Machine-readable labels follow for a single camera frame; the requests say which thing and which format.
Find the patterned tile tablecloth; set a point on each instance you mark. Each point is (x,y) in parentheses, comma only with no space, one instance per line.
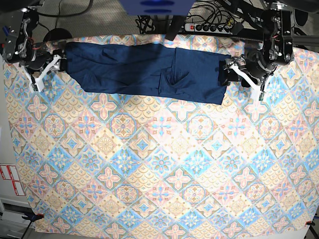
(116,166)

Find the blue long-sleeve T-shirt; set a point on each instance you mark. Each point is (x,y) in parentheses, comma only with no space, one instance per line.
(147,70)

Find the black clamp bottom right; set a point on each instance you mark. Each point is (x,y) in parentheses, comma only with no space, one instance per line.
(310,223)

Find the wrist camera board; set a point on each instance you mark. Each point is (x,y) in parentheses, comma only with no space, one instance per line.
(261,95)
(37,86)

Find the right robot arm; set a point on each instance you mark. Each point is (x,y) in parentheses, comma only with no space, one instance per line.
(17,46)

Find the black clamp bottom left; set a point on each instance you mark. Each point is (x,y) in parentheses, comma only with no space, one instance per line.
(32,217)

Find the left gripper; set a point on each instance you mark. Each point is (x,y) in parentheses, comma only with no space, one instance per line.
(251,70)

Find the red-white labels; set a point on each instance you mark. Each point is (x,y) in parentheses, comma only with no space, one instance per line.
(10,179)

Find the white power strip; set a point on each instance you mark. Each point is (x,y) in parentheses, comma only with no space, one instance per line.
(207,28)

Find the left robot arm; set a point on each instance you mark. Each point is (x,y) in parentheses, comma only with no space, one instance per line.
(273,23)

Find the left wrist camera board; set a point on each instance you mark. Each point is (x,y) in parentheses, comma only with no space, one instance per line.
(261,95)

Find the black round stand base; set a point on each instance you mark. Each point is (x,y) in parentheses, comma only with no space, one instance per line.
(57,34)

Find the black clamp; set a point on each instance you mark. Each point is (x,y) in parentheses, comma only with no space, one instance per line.
(310,223)
(32,217)

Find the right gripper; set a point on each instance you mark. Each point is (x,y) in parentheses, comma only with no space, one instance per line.
(37,64)

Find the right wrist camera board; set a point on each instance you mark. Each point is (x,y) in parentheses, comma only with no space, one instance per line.
(37,86)

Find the blue box overhead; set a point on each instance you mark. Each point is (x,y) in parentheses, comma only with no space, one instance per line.
(157,7)

